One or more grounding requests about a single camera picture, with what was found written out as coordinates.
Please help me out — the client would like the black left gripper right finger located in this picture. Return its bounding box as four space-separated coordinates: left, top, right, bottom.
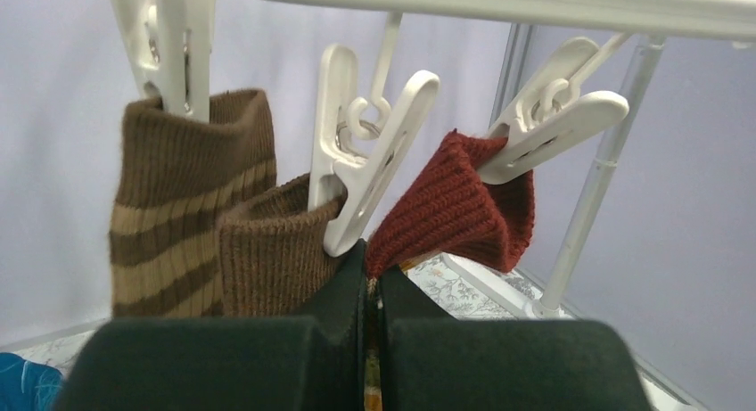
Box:
379 268 651 411

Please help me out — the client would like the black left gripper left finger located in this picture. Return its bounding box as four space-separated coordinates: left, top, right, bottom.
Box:
54 242 366 410

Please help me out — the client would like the brown striped sock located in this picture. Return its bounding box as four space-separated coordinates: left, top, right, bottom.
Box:
109 89 276 317
216 175 344 317

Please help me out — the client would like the red cuff multicolour sock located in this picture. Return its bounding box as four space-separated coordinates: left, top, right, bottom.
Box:
364 130 535 410

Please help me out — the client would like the white clip drying hanger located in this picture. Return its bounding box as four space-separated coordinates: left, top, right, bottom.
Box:
106 0 756 259

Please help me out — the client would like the floral patterned table mat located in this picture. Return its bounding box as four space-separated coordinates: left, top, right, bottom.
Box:
6 256 541 374

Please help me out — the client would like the blue patterned cloth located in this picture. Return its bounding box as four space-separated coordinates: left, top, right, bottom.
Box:
1 352 63 411

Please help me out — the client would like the silver white drying rack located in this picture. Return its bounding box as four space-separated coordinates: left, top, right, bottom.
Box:
440 22 669 321

